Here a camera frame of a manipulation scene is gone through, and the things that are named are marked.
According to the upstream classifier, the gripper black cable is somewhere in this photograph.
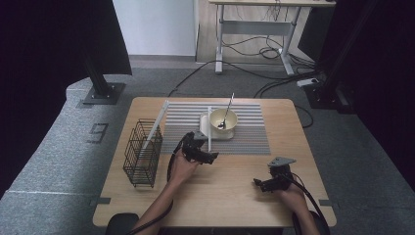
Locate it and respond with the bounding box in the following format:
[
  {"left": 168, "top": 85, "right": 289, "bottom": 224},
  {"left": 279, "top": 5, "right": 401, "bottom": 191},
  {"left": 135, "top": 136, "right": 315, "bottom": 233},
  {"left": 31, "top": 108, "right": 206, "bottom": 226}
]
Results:
[
  {"left": 283, "top": 172, "right": 331, "bottom": 235},
  {"left": 125, "top": 135, "right": 191, "bottom": 235}
]

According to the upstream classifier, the black wire basket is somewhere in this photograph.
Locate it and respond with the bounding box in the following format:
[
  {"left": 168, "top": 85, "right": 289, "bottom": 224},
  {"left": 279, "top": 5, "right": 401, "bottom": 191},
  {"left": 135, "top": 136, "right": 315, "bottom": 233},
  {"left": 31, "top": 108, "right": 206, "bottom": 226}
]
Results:
[{"left": 122, "top": 117, "right": 164, "bottom": 189}]

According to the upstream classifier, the black curtain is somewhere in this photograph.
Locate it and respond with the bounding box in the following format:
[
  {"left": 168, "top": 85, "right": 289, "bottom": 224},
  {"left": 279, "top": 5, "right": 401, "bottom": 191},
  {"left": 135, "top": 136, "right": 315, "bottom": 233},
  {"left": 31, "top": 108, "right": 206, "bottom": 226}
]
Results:
[
  {"left": 0, "top": 0, "right": 133, "bottom": 197},
  {"left": 298, "top": 0, "right": 415, "bottom": 184}
]

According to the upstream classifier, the black stand with base plate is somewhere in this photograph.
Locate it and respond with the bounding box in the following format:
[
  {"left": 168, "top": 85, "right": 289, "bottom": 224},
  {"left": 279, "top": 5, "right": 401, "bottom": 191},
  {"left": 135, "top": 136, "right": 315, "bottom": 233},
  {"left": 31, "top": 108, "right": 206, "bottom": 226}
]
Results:
[{"left": 81, "top": 48, "right": 127, "bottom": 106}]

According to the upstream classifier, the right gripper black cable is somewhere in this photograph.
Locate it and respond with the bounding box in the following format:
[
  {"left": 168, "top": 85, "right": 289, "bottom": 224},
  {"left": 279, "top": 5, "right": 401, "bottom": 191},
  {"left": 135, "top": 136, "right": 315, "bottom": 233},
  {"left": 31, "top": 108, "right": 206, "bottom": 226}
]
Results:
[{"left": 283, "top": 172, "right": 331, "bottom": 235}]

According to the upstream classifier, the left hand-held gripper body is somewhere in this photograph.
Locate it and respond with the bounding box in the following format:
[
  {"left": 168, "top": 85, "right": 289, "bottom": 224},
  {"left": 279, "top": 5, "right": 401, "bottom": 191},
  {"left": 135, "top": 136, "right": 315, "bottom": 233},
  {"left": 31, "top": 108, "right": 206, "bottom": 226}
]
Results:
[{"left": 179, "top": 130, "right": 209, "bottom": 162}]

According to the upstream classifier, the white metal desk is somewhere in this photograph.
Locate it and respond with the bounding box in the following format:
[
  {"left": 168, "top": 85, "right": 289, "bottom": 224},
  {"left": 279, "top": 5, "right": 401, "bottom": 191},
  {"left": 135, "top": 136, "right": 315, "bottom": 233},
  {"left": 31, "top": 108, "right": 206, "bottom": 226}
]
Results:
[{"left": 208, "top": 0, "right": 337, "bottom": 76}]

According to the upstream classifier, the white chopstick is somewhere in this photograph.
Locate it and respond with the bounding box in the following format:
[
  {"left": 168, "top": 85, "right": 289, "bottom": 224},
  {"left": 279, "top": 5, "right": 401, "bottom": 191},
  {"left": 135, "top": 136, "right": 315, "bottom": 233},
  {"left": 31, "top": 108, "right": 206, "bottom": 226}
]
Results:
[
  {"left": 141, "top": 100, "right": 171, "bottom": 152},
  {"left": 207, "top": 106, "right": 212, "bottom": 154}
]

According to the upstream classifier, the person's left hand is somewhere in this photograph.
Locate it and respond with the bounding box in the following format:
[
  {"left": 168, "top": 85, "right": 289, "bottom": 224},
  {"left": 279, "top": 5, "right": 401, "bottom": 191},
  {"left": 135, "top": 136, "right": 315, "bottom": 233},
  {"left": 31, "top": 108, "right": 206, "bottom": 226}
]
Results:
[{"left": 168, "top": 149, "right": 200, "bottom": 185}]

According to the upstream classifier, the tangle of black floor cables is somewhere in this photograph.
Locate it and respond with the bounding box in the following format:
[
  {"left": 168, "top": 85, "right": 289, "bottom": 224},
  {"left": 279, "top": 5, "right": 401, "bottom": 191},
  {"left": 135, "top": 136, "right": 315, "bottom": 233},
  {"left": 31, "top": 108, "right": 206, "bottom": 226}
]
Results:
[{"left": 221, "top": 34, "right": 316, "bottom": 71}]

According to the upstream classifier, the long black floor cable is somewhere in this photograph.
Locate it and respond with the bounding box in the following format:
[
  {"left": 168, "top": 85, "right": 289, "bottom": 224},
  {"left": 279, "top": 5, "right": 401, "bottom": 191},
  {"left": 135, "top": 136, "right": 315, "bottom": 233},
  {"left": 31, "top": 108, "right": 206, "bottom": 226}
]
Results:
[{"left": 167, "top": 60, "right": 314, "bottom": 98}]

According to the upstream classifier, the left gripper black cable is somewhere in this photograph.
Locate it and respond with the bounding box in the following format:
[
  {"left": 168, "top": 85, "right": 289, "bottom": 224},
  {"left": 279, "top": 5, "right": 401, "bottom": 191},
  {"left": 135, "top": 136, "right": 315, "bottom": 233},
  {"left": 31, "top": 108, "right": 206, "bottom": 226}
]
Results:
[{"left": 125, "top": 135, "right": 191, "bottom": 235}]

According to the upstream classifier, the metal spoon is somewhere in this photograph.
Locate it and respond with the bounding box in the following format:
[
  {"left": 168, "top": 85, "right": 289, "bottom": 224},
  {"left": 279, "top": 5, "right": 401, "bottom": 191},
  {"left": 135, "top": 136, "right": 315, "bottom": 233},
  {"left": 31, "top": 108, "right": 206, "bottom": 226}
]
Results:
[{"left": 217, "top": 92, "right": 236, "bottom": 130}]

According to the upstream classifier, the looped black floor cable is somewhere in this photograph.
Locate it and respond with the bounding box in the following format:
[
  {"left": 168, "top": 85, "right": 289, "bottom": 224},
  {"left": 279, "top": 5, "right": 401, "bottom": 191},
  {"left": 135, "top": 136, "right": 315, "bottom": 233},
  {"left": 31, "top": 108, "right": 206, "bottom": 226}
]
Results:
[{"left": 295, "top": 105, "right": 314, "bottom": 129}]

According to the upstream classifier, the cream square plate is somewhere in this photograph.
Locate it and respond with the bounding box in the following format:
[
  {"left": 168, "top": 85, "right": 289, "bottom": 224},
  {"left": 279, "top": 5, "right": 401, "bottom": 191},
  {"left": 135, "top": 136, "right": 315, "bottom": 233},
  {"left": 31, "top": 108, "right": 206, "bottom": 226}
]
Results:
[{"left": 199, "top": 112, "right": 236, "bottom": 141}]

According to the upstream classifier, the cream bowl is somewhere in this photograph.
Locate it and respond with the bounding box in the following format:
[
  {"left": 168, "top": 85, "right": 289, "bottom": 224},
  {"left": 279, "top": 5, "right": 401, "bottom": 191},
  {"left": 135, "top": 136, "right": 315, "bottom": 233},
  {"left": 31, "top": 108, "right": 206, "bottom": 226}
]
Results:
[{"left": 208, "top": 108, "right": 239, "bottom": 135}]

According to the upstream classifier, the person's right hand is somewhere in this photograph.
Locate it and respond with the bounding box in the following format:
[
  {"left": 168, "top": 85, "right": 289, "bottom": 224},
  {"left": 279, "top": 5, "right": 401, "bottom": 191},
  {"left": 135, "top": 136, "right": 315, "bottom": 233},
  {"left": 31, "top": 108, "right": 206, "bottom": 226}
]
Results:
[{"left": 275, "top": 185, "right": 309, "bottom": 214}]

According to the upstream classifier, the grey striped placemat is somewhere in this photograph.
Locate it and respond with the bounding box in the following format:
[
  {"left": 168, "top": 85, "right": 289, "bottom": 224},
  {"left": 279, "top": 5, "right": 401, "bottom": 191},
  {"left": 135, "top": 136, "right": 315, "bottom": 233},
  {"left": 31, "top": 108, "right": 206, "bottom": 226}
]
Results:
[{"left": 160, "top": 102, "right": 272, "bottom": 156}]

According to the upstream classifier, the black stand with dark base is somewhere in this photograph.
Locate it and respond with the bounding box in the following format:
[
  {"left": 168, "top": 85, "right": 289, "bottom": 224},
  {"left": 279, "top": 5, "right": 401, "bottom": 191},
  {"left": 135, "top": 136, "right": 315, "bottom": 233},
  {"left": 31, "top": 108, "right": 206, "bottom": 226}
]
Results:
[{"left": 302, "top": 0, "right": 381, "bottom": 111}]

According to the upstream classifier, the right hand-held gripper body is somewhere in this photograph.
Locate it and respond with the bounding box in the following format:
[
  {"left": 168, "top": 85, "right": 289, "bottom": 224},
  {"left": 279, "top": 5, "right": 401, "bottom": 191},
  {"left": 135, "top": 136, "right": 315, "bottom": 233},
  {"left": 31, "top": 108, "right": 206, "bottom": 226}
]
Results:
[{"left": 267, "top": 157, "right": 298, "bottom": 192}]

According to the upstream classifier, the white power strip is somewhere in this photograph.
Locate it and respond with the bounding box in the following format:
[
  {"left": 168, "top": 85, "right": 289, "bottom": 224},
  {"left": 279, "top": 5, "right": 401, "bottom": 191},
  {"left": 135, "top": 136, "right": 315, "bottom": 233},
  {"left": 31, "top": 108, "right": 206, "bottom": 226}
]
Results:
[{"left": 296, "top": 77, "right": 320, "bottom": 88}]

